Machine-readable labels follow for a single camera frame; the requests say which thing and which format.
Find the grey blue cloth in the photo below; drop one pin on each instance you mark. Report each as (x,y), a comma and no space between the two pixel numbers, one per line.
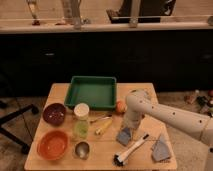
(160,149)

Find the yellow banana toy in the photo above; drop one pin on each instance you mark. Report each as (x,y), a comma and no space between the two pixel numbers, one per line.
(103,128)

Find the small metal cup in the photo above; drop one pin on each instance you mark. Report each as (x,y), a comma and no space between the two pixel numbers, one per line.
(82,150)

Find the orange fruit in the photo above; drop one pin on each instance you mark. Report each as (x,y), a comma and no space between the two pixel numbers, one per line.
(120,107)

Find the green plastic tray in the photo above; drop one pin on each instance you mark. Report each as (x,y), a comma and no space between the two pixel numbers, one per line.
(99,93)

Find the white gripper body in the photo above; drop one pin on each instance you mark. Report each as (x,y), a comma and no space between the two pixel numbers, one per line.
(131,122)

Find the orange bowl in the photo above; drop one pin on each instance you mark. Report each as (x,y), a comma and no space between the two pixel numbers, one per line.
(53,145)

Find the metal spoon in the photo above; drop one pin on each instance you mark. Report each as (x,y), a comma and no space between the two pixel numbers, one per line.
(101,118)

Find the white dish brush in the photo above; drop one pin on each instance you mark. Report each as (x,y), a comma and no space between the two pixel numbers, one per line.
(120,159)

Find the wooden table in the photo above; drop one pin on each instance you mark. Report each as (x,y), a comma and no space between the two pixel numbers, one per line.
(102,149)

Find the green plastic cup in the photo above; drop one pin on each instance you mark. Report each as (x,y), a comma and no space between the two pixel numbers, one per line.
(81,129)

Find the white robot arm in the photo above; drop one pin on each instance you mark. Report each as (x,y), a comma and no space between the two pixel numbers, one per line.
(199,127)

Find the black office chair base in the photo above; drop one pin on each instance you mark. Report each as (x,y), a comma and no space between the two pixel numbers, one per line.
(12,124)

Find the blue sponge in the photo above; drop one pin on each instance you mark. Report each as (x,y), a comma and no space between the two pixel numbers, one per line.
(124,136)

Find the dark purple bowl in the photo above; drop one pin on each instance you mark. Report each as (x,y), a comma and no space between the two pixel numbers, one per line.
(54,114)

